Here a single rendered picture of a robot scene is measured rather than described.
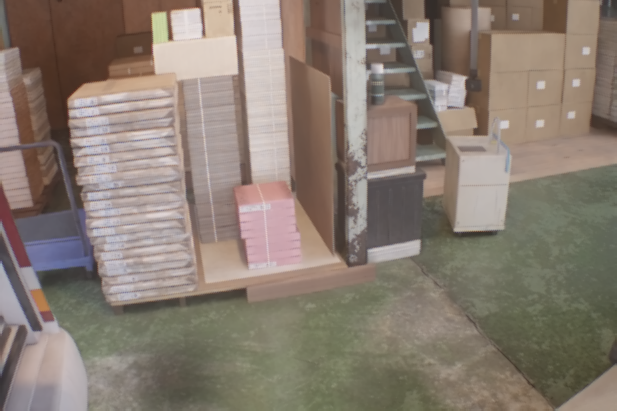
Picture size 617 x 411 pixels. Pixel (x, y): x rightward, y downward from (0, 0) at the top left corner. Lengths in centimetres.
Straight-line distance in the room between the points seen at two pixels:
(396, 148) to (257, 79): 81
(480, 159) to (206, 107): 155
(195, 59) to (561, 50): 352
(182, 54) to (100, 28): 388
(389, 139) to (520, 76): 237
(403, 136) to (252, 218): 87
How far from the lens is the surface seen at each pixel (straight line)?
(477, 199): 308
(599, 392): 196
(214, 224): 293
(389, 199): 274
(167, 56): 267
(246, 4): 268
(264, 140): 281
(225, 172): 282
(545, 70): 498
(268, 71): 273
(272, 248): 263
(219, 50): 268
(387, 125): 261
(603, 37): 572
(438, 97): 441
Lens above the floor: 148
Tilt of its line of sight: 21 degrees down
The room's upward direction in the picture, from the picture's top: 3 degrees counter-clockwise
